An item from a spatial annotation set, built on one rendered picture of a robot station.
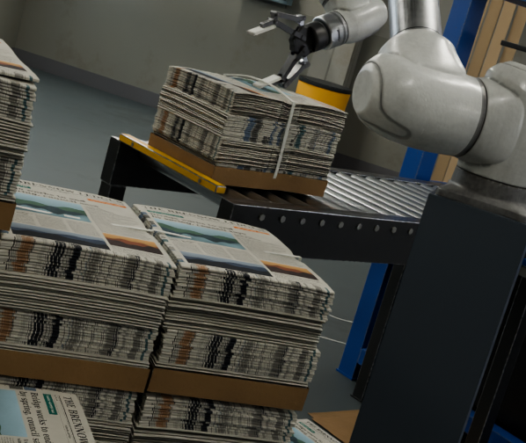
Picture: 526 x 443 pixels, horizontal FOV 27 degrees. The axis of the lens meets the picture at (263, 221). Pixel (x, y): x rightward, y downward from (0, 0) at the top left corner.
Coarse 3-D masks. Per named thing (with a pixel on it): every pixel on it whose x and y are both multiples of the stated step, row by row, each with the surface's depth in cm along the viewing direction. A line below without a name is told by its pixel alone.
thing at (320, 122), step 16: (288, 96) 278; (304, 96) 292; (304, 112) 271; (320, 112) 274; (336, 112) 278; (304, 128) 273; (320, 128) 276; (336, 128) 280; (304, 144) 274; (320, 144) 278; (288, 160) 272; (304, 160) 276; (320, 160) 279; (304, 176) 278; (320, 176) 282
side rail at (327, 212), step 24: (216, 216) 253; (240, 216) 251; (264, 216) 255; (288, 216) 260; (312, 216) 265; (336, 216) 270; (360, 216) 276; (384, 216) 285; (288, 240) 263; (312, 240) 268; (336, 240) 273; (360, 240) 278; (384, 240) 284; (408, 240) 290
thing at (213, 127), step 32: (160, 96) 277; (192, 96) 268; (224, 96) 259; (256, 96) 260; (160, 128) 276; (192, 128) 266; (224, 128) 257; (256, 128) 263; (224, 160) 260; (256, 160) 266
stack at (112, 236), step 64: (64, 192) 201; (0, 256) 166; (64, 256) 169; (128, 256) 173; (192, 256) 183; (256, 256) 196; (0, 320) 169; (64, 320) 172; (128, 320) 176; (192, 320) 180; (256, 320) 184; (320, 320) 188; (64, 384) 176
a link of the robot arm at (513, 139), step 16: (496, 64) 209; (512, 64) 206; (496, 80) 205; (512, 80) 203; (496, 96) 202; (512, 96) 202; (496, 112) 202; (512, 112) 202; (496, 128) 202; (512, 128) 203; (480, 144) 203; (496, 144) 203; (512, 144) 204; (464, 160) 208; (480, 160) 206; (496, 160) 205; (512, 160) 205; (480, 176) 207; (496, 176) 206; (512, 176) 206
